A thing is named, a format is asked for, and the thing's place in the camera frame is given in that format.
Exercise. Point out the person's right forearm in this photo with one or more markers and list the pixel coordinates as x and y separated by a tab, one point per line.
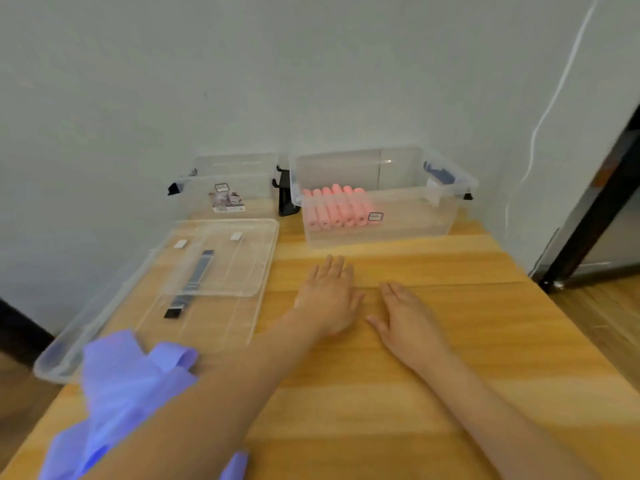
495	419

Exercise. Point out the person's left thumb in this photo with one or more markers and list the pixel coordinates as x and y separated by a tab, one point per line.
358	303

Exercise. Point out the person's left hand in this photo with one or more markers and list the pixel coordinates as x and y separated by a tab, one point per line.
327	304

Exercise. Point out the large clear plastic storage box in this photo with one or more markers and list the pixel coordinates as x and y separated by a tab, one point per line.
400	214

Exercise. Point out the dark furniture edge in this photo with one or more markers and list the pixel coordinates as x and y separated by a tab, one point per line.
20	332

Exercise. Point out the black clamp stand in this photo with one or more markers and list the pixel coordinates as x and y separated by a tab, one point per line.
284	197

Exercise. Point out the printed paper packet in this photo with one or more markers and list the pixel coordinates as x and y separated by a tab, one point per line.
227	201

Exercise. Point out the small clear plastic lid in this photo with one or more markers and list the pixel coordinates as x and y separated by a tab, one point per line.
235	264

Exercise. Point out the purple plastic bag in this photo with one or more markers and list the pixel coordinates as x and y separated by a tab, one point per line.
115	394

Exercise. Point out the person's right thumb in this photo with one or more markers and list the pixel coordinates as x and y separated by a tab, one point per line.
378	325

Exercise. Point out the row of pink rolls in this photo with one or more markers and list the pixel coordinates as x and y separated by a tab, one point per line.
337	207

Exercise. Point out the black framed cabinet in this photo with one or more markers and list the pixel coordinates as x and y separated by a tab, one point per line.
595	209

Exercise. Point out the large clear plastic lid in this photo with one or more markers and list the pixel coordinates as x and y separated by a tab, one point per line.
125	314

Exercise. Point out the person's right hand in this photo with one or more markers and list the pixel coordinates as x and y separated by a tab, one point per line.
412	332

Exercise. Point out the small clear plastic storage box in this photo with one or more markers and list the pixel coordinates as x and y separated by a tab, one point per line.
235	187

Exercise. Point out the person's left forearm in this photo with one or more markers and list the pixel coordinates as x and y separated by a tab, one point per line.
220	404

